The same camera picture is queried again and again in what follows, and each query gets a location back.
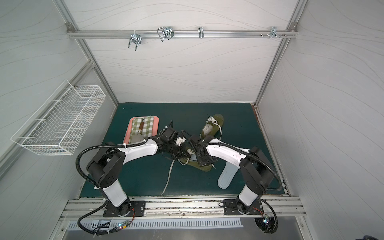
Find white wire basket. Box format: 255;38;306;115
11;80;106;156

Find light blue insole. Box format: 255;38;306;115
218;162;239;190

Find metal U-bolt clamp left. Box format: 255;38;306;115
128;32;142;51

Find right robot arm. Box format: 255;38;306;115
189;135;282;210

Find white vent strip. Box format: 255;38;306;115
82;218;243;230

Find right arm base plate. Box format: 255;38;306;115
218;199;264;216

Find small metal clip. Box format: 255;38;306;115
198;27;204;39

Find green checkered cloth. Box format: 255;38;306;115
129;116;154;144

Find metal hook clamp middle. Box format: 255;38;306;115
157;27;175;42

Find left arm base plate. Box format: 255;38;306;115
103;201;146;218

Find pink tray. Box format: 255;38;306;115
123;116;160;144

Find olive shoe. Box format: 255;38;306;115
200;114;224;140
161;148;214;196

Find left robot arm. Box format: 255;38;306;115
87;124;189;208

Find aluminium crossbar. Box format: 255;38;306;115
68;29;299;40

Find metal bracket right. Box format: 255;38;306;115
260;27;287;39

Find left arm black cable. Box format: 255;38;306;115
74;140;148;187

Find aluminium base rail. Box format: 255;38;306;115
60;195;307;221

